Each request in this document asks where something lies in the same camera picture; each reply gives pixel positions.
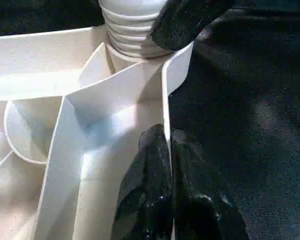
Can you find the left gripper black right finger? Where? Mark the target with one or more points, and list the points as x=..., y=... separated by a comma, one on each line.
x=200, y=200

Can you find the white plastic table top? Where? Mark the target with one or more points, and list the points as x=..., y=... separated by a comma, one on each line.
x=50, y=100

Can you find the white plastic table leg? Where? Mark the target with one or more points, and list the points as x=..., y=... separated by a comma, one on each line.
x=132, y=30

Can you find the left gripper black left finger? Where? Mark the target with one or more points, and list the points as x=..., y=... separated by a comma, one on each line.
x=145, y=195

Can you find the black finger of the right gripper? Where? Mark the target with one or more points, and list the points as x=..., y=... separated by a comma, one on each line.
x=182, y=22

